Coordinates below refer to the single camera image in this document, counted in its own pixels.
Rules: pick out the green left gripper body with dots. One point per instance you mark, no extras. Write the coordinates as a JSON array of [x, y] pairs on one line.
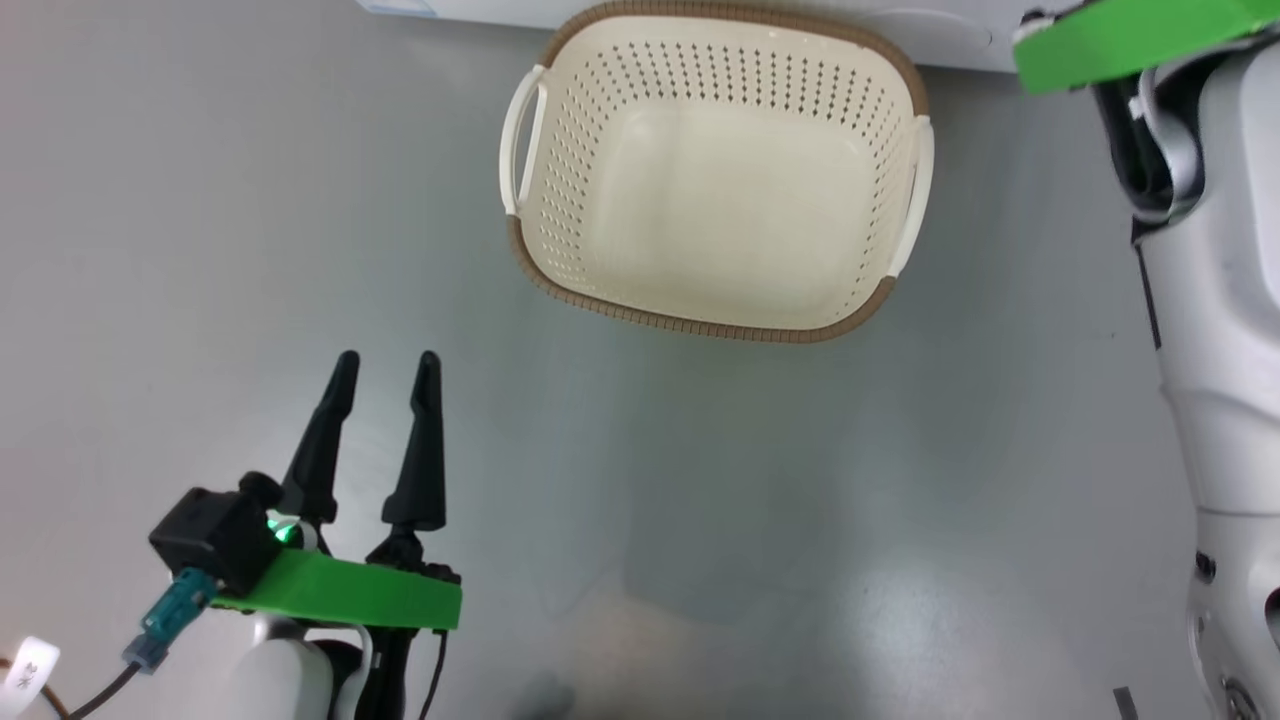
[[340, 592]]

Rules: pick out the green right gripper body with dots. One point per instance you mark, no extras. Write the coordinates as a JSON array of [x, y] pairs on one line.
[[1130, 35]]

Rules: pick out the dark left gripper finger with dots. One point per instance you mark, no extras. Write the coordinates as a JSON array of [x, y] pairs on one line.
[[422, 460], [320, 450]]

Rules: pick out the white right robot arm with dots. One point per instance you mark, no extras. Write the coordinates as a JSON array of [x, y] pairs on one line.
[[1230, 350]]

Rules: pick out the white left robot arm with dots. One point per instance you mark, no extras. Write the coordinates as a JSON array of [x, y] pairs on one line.
[[280, 680]]

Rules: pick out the white front-load washing machine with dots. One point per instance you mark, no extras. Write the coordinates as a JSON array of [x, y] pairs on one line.
[[700, 8]]

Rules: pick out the cream perforated laundry basket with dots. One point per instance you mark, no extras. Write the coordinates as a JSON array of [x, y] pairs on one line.
[[720, 200]]

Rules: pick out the blue energy label sticker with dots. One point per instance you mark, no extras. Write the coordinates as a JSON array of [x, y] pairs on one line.
[[395, 6]]

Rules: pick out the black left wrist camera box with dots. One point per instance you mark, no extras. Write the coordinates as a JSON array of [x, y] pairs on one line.
[[210, 535]]

